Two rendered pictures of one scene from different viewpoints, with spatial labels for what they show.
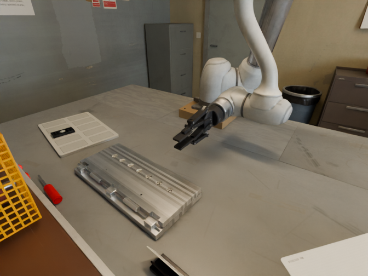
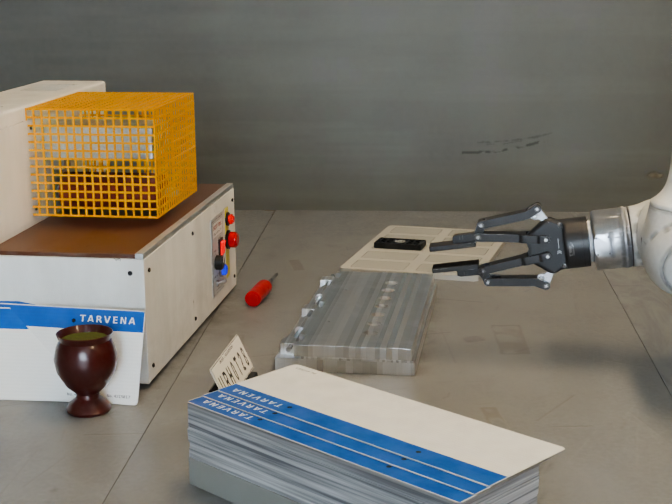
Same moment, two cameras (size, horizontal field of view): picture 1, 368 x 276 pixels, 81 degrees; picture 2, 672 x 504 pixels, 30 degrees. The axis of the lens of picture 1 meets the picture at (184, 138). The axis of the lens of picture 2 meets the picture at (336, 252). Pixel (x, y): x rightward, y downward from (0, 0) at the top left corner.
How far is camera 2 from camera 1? 1.56 m
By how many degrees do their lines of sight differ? 57
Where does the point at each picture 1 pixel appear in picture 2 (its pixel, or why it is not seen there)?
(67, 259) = (137, 241)
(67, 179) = (300, 294)
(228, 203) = (428, 396)
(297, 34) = not seen: outside the picture
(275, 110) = (652, 243)
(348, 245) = (380, 395)
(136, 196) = (320, 319)
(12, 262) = (113, 232)
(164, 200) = (338, 335)
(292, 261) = (300, 369)
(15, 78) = (521, 144)
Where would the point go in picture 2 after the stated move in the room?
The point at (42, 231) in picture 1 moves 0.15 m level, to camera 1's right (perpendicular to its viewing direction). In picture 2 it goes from (150, 230) to (192, 249)
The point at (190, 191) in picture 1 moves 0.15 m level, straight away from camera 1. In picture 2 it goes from (387, 344) to (472, 329)
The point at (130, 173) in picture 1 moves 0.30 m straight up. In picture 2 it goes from (362, 303) to (362, 120)
